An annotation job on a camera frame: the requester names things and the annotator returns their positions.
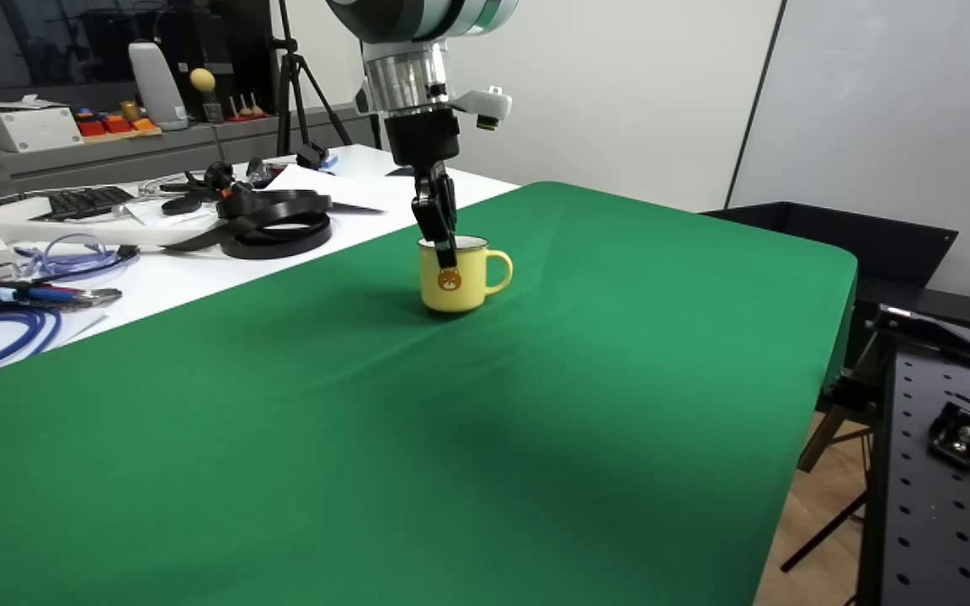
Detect coil of black strap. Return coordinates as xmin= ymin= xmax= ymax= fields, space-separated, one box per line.
xmin=160 ymin=187 xmax=335 ymax=261

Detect stand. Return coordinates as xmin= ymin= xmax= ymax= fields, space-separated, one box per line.
xmin=273 ymin=0 xmax=385 ymax=158

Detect pliers with blue handles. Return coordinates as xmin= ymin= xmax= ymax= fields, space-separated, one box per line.
xmin=0 ymin=277 xmax=125 ymax=310

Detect grey sideboard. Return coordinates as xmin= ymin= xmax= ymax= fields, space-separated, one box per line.
xmin=0 ymin=104 xmax=378 ymax=210

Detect black clamp mount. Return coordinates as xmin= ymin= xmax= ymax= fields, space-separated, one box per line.
xmin=159 ymin=159 xmax=239 ymax=216

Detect green table cloth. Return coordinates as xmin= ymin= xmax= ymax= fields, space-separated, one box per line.
xmin=0 ymin=180 xmax=859 ymax=606

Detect black open bin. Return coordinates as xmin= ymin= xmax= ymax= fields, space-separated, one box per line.
xmin=702 ymin=201 xmax=960 ymax=291

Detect clear blue cable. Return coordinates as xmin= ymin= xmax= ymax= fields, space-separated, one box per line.
xmin=13 ymin=233 xmax=141 ymax=284

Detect red base with wooden pegs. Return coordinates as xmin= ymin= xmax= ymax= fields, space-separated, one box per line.
xmin=225 ymin=92 xmax=269 ymax=124

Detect white foam board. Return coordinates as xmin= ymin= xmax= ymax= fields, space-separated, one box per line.
xmin=0 ymin=194 xmax=227 ymax=248

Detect white paper sheet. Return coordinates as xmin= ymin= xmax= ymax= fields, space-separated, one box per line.
xmin=264 ymin=163 xmax=386 ymax=214

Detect black keyboard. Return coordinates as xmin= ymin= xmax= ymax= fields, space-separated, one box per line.
xmin=34 ymin=185 xmax=137 ymax=223

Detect black perforated bench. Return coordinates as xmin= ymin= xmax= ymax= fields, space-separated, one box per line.
xmin=858 ymin=303 xmax=970 ymax=606

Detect yellow enamel cup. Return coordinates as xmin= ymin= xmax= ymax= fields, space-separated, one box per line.
xmin=418 ymin=235 xmax=514 ymax=315

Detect yellow ball on stand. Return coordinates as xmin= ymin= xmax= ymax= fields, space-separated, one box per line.
xmin=189 ymin=67 xmax=226 ymax=125

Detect white rounded speaker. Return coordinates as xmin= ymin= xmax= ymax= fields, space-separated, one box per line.
xmin=128 ymin=41 xmax=190 ymax=132

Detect white box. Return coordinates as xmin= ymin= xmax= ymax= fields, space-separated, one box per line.
xmin=0 ymin=94 xmax=84 ymax=153

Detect colourful toy blocks on board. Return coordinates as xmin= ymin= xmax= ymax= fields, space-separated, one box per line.
xmin=72 ymin=100 xmax=163 ymax=143

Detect dark window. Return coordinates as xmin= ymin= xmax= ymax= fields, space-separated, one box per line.
xmin=0 ymin=0 xmax=277 ymax=92

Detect black clamp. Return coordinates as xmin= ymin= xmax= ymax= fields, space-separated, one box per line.
xmin=866 ymin=303 xmax=970 ymax=373

